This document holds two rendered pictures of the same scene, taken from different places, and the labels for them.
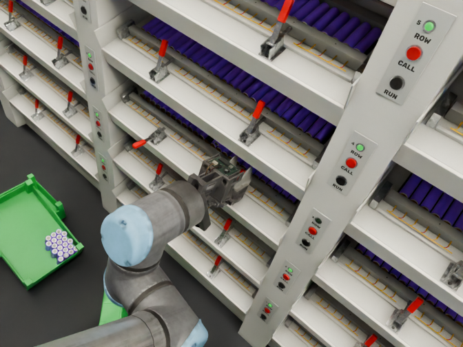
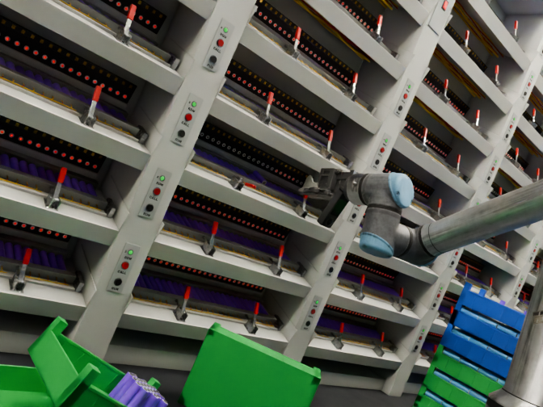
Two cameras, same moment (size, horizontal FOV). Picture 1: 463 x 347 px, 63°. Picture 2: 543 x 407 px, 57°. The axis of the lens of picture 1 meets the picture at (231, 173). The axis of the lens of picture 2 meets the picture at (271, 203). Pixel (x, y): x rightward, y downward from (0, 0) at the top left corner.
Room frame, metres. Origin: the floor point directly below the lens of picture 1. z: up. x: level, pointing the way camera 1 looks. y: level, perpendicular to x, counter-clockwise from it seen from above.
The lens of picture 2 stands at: (0.17, 1.48, 0.55)
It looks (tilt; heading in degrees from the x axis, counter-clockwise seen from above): 0 degrees down; 289
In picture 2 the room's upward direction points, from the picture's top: 23 degrees clockwise
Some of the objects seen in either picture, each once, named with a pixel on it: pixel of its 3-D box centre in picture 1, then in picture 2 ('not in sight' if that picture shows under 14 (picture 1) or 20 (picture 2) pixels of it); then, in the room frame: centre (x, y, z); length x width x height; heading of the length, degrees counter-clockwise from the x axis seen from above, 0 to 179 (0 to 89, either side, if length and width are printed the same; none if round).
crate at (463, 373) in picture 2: not in sight; (483, 375); (-0.13, -0.49, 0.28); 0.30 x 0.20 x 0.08; 158
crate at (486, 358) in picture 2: not in sight; (492, 354); (-0.13, -0.49, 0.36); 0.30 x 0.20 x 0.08; 158
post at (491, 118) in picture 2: not in sight; (456, 198); (0.19, -0.84, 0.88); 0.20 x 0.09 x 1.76; 150
